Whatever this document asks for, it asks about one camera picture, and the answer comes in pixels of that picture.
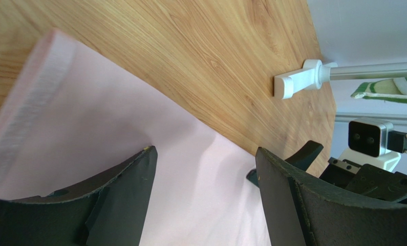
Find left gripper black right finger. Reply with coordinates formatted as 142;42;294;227
255;148;407;245

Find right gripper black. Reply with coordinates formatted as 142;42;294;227
246;140;407;206

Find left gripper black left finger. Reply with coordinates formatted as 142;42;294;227
0;146;158;245

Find pink cloth napkin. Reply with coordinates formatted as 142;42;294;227
0;30;270;245

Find white clothes rack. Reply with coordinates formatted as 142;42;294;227
273;59;407;99

